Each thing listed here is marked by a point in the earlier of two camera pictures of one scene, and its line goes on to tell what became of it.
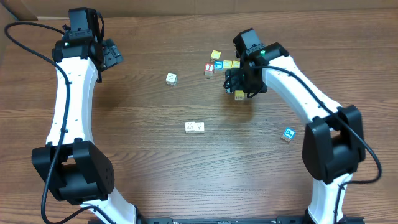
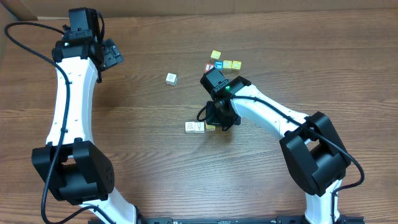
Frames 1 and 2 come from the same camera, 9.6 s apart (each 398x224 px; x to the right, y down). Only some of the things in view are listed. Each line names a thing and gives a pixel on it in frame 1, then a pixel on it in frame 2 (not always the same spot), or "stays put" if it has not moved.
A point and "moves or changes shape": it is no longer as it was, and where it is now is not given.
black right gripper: x=236 y=81 → x=217 y=117
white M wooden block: x=190 y=127 stays put
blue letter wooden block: x=218 y=66 stays put
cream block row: x=199 y=127 stays put
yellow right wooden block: x=236 y=64 stays put
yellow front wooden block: x=239 y=94 moves or changes shape
